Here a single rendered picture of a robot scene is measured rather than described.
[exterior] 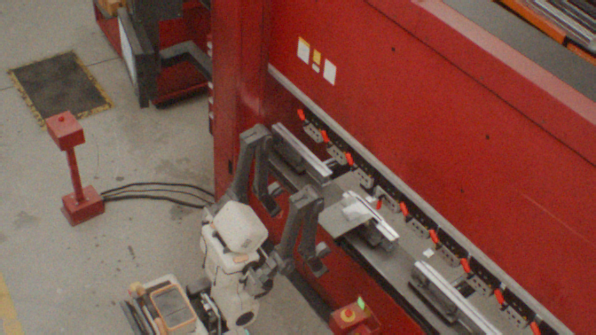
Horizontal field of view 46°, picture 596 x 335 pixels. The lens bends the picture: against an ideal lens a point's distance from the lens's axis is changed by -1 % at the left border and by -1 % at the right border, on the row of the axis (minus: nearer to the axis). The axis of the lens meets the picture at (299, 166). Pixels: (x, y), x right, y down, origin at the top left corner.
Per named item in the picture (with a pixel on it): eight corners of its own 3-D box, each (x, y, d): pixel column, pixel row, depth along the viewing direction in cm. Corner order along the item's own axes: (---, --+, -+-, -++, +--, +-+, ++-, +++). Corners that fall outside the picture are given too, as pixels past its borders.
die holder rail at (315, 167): (270, 137, 424) (271, 125, 417) (278, 133, 427) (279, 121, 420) (322, 188, 397) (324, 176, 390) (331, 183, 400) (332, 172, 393)
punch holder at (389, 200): (375, 197, 354) (380, 174, 342) (388, 190, 358) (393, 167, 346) (396, 215, 346) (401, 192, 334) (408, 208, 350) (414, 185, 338)
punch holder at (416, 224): (402, 222, 343) (408, 198, 331) (415, 214, 347) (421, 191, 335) (424, 242, 335) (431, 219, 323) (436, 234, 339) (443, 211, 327)
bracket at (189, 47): (156, 60, 426) (155, 51, 421) (191, 48, 437) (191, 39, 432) (190, 97, 404) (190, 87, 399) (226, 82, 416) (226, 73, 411)
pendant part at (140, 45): (121, 61, 407) (115, 8, 381) (143, 58, 410) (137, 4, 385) (140, 109, 378) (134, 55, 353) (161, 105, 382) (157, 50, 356)
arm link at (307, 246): (301, 187, 294) (315, 204, 287) (313, 183, 296) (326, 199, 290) (294, 251, 324) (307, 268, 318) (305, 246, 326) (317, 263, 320)
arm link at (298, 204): (286, 189, 289) (300, 205, 283) (314, 182, 296) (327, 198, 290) (267, 261, 317) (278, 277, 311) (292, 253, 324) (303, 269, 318)
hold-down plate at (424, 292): (407, 284, 354) (408, 280, 352) (414, 279, 356) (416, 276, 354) (450, 326, 338) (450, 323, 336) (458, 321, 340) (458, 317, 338)
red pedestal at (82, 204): (58, 208, 486) (36, 118, 428) (92, 194, 498) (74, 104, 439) (71, 227, 475) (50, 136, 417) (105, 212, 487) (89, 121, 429)
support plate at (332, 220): (311, 216, 366) (312, 215, 365) (350, 196, 378) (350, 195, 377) (333, 239, 356) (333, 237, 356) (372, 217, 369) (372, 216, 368)
